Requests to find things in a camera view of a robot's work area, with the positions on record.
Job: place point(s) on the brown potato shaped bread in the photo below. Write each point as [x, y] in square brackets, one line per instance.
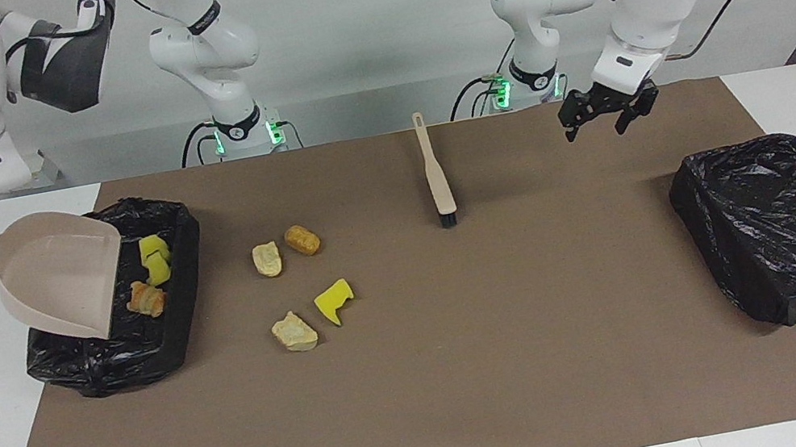
[303, 240]

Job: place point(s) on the beige hand brush black bristles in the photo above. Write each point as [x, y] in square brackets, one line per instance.
[438, 184]

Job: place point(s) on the white power strip box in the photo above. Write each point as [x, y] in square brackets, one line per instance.
[45, 173]

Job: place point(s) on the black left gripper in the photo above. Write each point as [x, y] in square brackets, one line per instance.
[613, 95]

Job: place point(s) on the angular pale bread piece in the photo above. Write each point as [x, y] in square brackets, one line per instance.
[295, 333]

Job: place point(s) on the beige plastic dustpan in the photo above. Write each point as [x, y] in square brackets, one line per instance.
[59, 275]

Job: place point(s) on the large yellow sponge piece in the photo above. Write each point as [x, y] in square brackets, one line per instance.
[152, 246]

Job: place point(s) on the oval pale bread piece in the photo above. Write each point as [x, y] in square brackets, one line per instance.
[267, 260]

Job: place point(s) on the notched yellow sponge piece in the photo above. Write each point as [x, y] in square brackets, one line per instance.
[333, 296]

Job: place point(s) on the black bag lined trash bin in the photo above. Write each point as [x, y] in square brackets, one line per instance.
[86, 360]
[784, 229]

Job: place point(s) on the brown paper table mat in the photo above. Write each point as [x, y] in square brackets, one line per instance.
[432, 414]

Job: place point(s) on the orange striped croissant piece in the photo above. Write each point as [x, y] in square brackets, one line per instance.
[148, 300]

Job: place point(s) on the small yellow sponge piece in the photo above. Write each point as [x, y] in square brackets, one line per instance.
[160, 274]

